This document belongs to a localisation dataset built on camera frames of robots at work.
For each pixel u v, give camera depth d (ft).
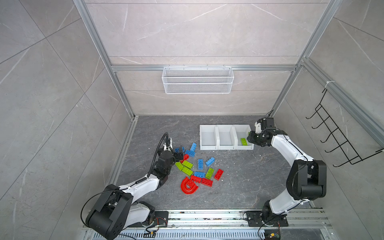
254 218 2.39
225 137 3.51
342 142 2.07
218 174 2.85
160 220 2.39
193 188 2.74
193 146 3.22
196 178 2.75
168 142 2.38
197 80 3.30
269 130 2.23
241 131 3.59
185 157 3.07
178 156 2.59
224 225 2.39
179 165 3.02
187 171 2.89
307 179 1.49
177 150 2.40
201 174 2.89
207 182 2.81
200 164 3.06
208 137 3.53
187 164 3.03
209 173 2.89
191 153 3.13
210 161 3.02
